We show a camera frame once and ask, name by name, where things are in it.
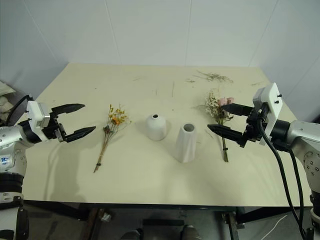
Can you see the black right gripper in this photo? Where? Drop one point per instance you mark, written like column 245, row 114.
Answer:
column 253, row 127

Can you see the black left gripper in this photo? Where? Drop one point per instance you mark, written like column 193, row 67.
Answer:
column 53, row 128

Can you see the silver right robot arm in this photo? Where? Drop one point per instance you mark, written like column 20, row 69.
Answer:
column 300, row 150

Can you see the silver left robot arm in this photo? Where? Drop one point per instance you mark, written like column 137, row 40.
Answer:
column 10, row 140

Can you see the tall white ceramic vase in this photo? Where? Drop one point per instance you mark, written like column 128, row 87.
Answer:
column 186, row 143

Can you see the round white ceramic vase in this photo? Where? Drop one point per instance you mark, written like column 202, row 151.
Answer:
column 156, row 127

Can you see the pink rose dried bouquet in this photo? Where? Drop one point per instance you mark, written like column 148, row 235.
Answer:
column 220, row 112

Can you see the orange dried flower bunch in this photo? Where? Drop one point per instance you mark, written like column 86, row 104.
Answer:
column 110, row 132

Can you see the dried twigs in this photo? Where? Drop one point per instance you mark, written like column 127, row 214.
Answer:
column 215, row 77

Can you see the crumpled beige cloth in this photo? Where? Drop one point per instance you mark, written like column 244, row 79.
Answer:
column 5, row 96

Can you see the dark rounded robot foot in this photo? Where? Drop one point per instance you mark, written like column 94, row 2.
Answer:
column 131, row 235
column 191, row 232

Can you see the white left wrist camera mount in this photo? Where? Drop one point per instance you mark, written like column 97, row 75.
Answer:
column 35, row 113

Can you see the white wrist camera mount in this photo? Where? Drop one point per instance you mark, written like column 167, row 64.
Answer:
column 35, row 113
column 269, row 107

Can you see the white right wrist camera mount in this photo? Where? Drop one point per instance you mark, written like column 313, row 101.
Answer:
column 269, row 107

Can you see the black metal table frame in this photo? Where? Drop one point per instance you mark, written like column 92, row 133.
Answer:
column 160, row 212

